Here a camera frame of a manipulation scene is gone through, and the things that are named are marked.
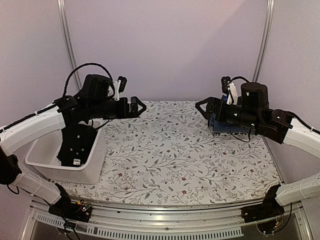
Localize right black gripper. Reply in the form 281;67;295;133
195;96;260;131

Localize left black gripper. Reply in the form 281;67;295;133
88;95;147;120

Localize black long sleeve shirt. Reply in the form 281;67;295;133
57;123;98;168

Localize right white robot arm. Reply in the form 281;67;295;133
195;81;320;158

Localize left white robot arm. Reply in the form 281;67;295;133
0;71;147;217

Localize blue plaid folded shirt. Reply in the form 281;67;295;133
222;95;242;106

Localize blue checked folded shirt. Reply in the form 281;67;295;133
208;113;255;135

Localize floral patterned table cloth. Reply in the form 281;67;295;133
62;101;282;206

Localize white plastic basket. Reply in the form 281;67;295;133
24;119;107;185

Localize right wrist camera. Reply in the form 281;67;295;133
221;76;238;98

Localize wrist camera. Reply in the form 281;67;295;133
113;76;127;101
221;76;238;98

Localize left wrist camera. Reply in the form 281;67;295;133
113;76;127;101

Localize right aluminium frame post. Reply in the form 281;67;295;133
252;0;275;83

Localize aluminium frame post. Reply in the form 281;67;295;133
252;0;275;83
56;0;80;91

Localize aluminium front rail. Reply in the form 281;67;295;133
21;199;315;240

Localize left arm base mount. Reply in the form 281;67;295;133
48;199;93;223

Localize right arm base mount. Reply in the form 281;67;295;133
241;199;285;223

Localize left aluminium frame post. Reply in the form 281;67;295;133
56;0;80;91

